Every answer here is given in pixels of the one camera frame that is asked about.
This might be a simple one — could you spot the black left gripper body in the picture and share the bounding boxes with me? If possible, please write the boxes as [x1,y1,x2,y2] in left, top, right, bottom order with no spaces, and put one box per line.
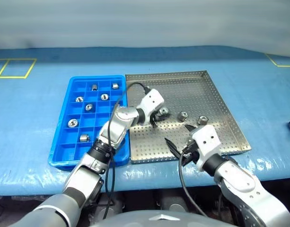
[149,109,161,123]

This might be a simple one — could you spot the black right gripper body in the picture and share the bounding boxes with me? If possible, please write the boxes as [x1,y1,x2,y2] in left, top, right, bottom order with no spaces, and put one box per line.
[184,139,199,157]

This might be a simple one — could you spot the perforated steel tray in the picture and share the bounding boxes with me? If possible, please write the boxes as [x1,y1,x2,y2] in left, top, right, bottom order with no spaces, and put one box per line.
[124,70,252,165]

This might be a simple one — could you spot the blue plastic compartment tray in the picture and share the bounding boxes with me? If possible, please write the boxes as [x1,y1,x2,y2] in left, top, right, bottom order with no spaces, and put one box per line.
[48,75,131,171]

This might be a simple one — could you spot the grey rounded shape under table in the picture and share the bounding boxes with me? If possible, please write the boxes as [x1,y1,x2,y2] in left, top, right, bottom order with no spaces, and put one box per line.
[156,196,189,212]
[87,200,123,215]

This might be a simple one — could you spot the grey robot torso with logo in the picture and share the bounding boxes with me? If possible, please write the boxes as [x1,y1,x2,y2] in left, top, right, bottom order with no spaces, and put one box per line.
[90,210,237,227]

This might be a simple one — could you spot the blue plastic table cover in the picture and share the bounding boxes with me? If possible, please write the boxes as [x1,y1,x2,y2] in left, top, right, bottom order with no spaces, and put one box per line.
[0,44,290,197]

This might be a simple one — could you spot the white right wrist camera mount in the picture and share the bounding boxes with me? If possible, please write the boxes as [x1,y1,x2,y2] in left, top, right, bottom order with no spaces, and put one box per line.
[191,124,222,171]

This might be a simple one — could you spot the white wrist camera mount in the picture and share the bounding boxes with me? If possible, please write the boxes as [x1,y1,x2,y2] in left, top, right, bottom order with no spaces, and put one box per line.
[136,88,165,123]
[191,124,222,171]

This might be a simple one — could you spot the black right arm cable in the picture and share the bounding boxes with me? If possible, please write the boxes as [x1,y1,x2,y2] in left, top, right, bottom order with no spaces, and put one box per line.
[178,151,208,218]

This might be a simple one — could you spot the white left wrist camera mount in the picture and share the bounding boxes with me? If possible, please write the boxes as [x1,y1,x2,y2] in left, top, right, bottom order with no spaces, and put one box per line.
[136,88,165,123]

